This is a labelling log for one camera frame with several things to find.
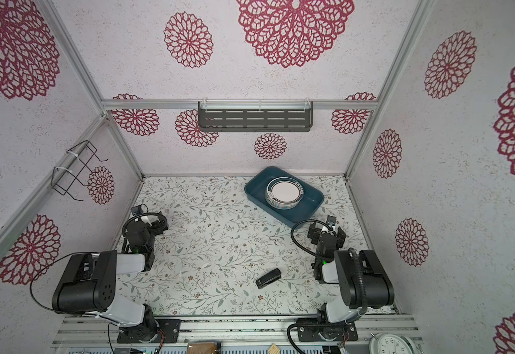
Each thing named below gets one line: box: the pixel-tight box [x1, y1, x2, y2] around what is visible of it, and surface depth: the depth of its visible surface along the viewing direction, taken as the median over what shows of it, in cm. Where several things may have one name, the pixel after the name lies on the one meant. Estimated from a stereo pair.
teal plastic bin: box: [244, 166, 325, 227], surface depth 109 cm
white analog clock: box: [368, 333, 417, 354], surface depth 69 cm
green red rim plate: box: [264, 176, 304, 210], surface depth 108 cm
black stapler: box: [255, 268, 282, 290], surface depth 85 cm
